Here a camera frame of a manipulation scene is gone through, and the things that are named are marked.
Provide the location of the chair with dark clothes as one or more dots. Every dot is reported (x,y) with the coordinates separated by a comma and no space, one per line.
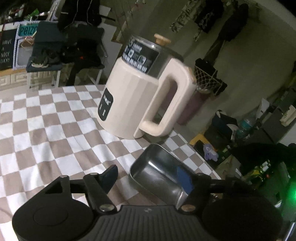
(69,48)

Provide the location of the dark hanging coat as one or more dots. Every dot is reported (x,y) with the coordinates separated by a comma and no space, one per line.
(233,22)

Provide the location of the purple gloves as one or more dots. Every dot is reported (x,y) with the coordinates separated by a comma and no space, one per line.
(211,153)

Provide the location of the dark printed hanging garment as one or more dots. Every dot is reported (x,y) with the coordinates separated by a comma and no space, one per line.
(208,15)

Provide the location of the patterned hanging garment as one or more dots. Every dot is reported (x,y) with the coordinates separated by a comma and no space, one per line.
(181,19)

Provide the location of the teal plate sign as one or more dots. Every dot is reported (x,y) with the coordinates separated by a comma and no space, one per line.
(27,29)

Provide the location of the brown white checkered tablecloth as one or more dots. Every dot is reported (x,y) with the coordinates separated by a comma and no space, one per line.
(50,129)

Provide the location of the black chalkboard sign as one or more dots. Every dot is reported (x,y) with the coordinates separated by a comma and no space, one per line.
(6,52)

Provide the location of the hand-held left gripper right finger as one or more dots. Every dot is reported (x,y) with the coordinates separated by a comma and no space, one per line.
(185,182)

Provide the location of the rectangular steel tray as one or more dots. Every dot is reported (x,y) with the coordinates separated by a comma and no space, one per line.
(159,171)

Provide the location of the white framed board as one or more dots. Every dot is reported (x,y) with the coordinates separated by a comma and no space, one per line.
(23,54)

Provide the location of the clear water bottle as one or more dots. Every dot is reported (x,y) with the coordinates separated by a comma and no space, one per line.
(244,127)

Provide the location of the low wooden drawer cabinet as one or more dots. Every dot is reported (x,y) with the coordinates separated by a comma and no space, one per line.
(16,77)

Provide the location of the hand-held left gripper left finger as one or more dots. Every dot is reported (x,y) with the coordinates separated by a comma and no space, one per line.
(110,176)

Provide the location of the cream electric kettle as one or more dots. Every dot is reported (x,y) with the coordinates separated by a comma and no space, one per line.
(141,97)

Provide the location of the white net basket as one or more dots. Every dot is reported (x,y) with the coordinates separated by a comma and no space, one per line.
(209,77)

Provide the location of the white paper bag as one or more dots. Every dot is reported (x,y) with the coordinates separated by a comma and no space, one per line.
(262,108)

